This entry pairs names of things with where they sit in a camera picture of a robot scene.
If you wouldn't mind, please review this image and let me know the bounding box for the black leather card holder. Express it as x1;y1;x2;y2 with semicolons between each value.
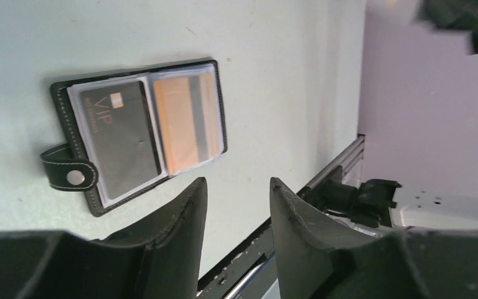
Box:
40;59;228;217

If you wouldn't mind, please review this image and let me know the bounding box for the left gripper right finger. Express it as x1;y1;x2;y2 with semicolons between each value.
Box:
269;178;478;298

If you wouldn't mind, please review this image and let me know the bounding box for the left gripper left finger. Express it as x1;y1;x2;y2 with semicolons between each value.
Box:
0;178;207;298

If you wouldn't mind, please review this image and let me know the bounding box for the black VIP card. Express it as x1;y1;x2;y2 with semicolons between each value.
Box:
78;80;162;203

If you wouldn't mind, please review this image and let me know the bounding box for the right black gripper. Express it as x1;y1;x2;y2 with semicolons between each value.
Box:
415;0;478;54

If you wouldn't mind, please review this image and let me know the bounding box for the aluminium frame rail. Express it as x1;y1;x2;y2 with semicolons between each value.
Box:
298;134;365;197

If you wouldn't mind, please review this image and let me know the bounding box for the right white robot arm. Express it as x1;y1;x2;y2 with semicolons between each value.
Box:
358;1;478;229

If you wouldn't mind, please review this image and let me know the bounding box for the orange card in holder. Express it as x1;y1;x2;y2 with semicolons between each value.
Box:
152;73;225;174

